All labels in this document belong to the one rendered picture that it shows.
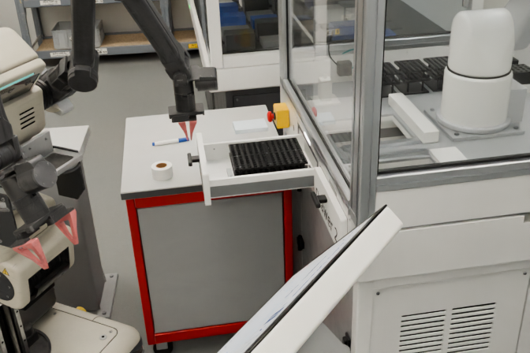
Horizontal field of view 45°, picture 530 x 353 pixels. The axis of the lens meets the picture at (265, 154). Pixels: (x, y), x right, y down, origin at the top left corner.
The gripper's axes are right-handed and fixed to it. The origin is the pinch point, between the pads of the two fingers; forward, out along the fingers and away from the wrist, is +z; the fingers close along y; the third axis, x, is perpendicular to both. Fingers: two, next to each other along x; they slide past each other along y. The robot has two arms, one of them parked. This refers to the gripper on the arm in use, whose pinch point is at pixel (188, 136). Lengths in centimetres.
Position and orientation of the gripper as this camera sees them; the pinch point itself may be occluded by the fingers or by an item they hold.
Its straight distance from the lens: 192.3
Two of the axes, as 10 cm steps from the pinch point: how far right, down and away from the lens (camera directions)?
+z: 0.5, 8.9, 4.6
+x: -1.7, -4.5, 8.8
